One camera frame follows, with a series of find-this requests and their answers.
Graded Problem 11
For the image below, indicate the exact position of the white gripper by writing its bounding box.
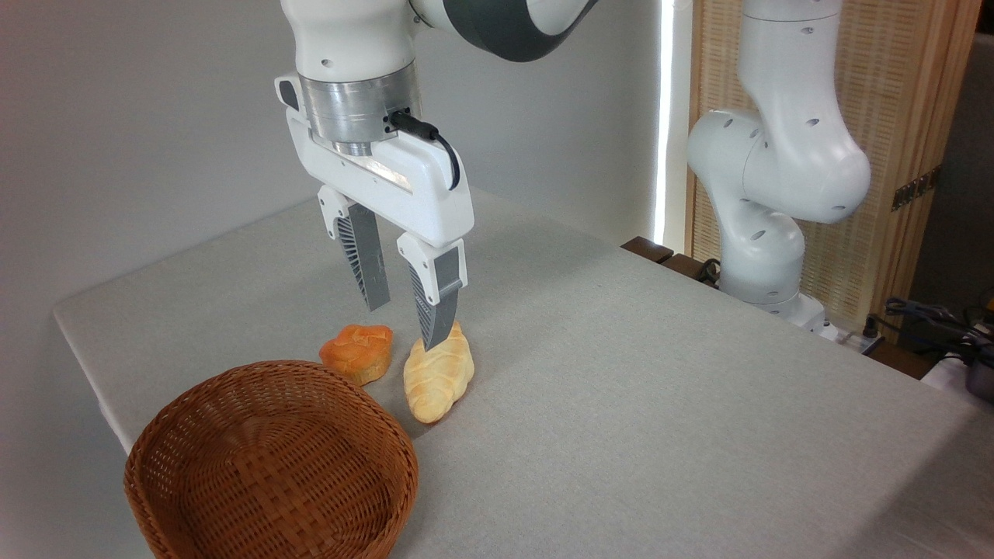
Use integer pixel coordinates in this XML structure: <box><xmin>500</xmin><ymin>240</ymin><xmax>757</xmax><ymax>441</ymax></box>
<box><xmin>274</xmin><ymin>72</ymin><xmax>475</xmax><ymax>351</ymax></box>

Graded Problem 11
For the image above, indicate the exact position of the small round bread roll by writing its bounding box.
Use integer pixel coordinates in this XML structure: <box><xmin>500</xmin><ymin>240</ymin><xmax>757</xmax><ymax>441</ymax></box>
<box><xmin>319</xmin><ymin>324</ymin><xmax>394</xmax><ymax>387</ymax></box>

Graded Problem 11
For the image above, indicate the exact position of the long pale bread loaf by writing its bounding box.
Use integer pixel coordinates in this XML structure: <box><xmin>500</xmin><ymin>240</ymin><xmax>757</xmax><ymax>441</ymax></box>
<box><xmin>403</xmin><ymin>321</ymin><xmax>475</xmax><ymax>425</ymax></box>

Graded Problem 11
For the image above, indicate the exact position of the brown woven wicker basket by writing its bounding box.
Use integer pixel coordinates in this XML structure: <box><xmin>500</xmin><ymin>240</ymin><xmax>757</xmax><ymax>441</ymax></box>
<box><xmin>123</xmin><ymin>359</ymin><xmax>420</xmax><ymax>559</ymax></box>

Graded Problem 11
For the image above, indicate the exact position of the dark wooden block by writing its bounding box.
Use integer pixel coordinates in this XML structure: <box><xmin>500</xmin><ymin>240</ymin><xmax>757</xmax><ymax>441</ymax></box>
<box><xmin>621</xmin><ymin>236</ymin><xmax>675</xmax><ymax>265</ymax></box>
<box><xmin>660</xmin><ymin>253</ymin><xmax>720</xmax><ymax>289</ymax></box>

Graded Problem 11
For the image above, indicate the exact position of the bamboo folding screen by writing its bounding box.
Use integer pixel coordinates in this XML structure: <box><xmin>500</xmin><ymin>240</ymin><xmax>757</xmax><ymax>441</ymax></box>
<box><xmin>686</xmin><ymin>0</ymin><xmax>983</xmax><ymax>336</ymax></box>

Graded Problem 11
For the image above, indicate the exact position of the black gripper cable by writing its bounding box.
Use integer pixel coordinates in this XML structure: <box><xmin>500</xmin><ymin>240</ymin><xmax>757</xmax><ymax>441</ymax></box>
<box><xmin>388</xmin><ymin>111</ymin><xmax>461</xmax><ymax>192</ymax></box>

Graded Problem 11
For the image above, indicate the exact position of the bundle of dark cables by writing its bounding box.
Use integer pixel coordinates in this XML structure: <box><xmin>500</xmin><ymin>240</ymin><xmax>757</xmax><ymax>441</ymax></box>
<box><xmin>864</xmin><ymin>297</ymin><xmax>994</xmax><ymax>366</ymax></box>

